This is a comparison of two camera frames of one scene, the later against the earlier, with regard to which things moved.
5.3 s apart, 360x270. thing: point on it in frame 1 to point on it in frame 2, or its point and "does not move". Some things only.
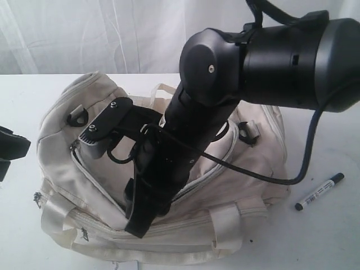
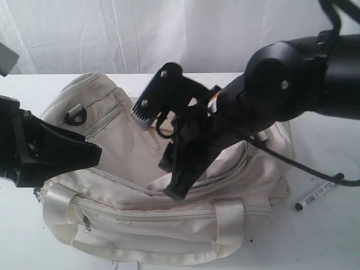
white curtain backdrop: (121, 37) does not move
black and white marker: (299, 206) does not move
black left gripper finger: (12, 147) to (32, 151)
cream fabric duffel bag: (82, 199) does not move
